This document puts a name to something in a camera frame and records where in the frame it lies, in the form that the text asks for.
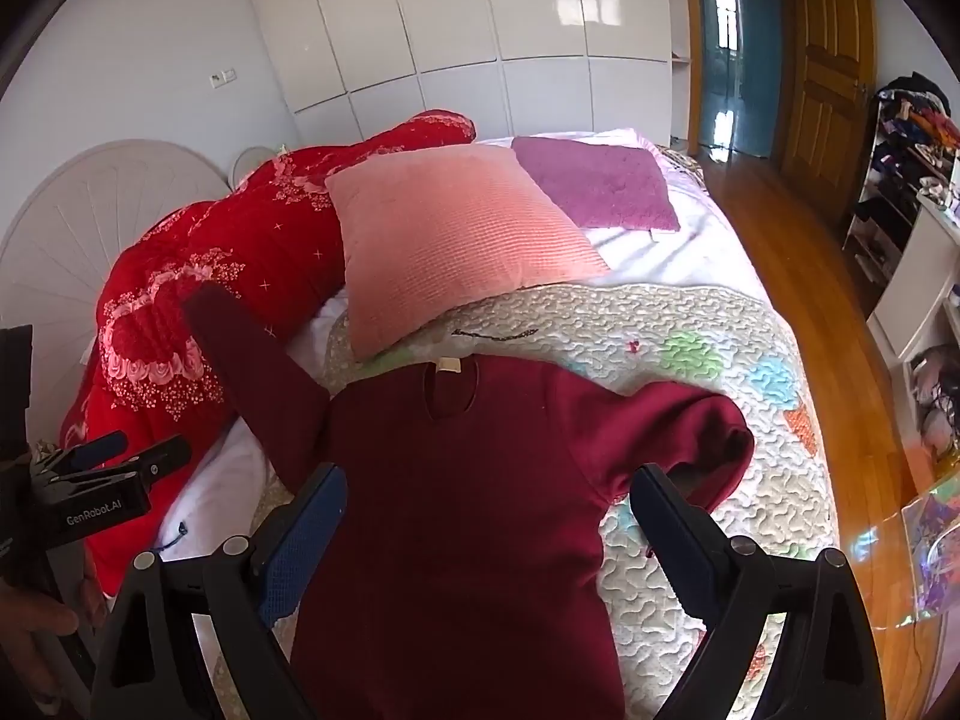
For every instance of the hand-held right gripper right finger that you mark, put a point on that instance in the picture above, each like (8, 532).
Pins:
(675, 547)

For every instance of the blue door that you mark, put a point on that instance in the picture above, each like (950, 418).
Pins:
(742, 90)

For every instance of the red floral quilt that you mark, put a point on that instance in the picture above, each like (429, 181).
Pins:
(225, 240)

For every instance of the person's left hand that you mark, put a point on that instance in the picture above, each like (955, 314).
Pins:
(37, 637)

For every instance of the white bed sheet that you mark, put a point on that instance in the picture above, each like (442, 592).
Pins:
(697, 240)

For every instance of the quilted patterned bedspread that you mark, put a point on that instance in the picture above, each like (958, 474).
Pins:
(675, 330)

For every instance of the white wall socket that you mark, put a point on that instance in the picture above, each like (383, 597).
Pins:
(221, 77)

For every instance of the pink ribbed pillow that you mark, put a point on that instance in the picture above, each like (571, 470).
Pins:
(450, 240)

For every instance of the pink grey cloth bundle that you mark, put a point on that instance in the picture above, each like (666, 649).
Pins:
(934, 397)

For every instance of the dark red sweater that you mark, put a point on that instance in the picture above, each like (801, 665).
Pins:
(465, 502)

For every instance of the wooden panel door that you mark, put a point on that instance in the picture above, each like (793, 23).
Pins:
(825, 52)

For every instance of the white fan-shaped headboard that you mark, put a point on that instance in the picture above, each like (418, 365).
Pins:
(75, 210)

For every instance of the pile of clothes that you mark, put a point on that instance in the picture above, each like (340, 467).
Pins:
(919, 112)

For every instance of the white desk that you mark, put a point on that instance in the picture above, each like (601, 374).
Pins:
(922, 277)

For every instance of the white open shelf unit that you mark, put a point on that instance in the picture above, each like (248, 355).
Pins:
(877, 217)

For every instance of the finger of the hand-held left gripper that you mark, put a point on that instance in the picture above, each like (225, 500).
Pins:
(101, 448)
(161, 457)

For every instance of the white round fan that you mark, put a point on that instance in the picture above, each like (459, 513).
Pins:
(255, 165)

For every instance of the purple fuzzy pillow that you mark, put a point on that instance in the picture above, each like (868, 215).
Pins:
(592, 180)

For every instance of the round glass side table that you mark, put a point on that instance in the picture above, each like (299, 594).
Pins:
(889, 660)

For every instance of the white glossy wardrobe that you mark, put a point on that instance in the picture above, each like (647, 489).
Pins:
(450, 15)

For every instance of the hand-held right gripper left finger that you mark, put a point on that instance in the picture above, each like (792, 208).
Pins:
(300, 540)

